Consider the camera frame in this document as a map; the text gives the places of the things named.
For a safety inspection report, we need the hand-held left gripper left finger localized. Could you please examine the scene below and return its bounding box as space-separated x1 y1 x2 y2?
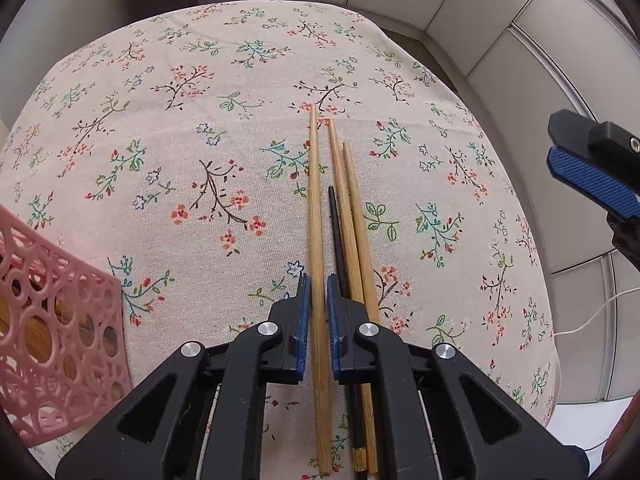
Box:
55 274 312 480

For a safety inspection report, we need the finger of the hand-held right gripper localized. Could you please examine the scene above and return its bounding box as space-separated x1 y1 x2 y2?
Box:
546 108 640 221

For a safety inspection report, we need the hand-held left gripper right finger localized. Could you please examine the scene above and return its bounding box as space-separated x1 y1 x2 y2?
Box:
326 274 587 480

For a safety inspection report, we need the tan bamboo chopstick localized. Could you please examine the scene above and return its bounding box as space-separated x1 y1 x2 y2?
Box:
307 104 335 475
326 118 379 475
341 141 382 325

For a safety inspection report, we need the pink perforated plastic basket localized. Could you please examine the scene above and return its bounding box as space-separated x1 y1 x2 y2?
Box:
0 204 134 449

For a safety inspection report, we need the floral tablecloth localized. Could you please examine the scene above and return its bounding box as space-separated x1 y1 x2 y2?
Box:
0 0 559 480

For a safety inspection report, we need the olive floor mat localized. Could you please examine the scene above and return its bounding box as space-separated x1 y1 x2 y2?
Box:
345 5 469 94

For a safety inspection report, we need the white cable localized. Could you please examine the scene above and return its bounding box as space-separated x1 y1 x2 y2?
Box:
554 287 640 341

